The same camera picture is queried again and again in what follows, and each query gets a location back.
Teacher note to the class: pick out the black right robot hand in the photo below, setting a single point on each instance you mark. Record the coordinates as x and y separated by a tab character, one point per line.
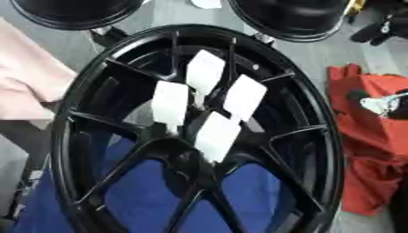
399	106

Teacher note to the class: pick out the black spoked wheel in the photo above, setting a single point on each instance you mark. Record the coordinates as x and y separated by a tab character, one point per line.
297	145

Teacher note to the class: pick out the white pin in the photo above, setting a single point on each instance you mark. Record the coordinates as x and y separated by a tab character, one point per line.
204	72
244	97
170	103
217	136

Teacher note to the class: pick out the red cloth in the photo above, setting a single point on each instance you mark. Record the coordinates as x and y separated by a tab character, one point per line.
372	145

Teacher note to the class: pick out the black glove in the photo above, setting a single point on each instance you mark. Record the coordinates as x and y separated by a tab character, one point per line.
380	28

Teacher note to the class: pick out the white paper scrap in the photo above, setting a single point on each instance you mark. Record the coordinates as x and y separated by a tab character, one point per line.
206	3

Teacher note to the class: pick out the pink cloth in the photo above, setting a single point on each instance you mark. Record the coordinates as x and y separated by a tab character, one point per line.
26	82

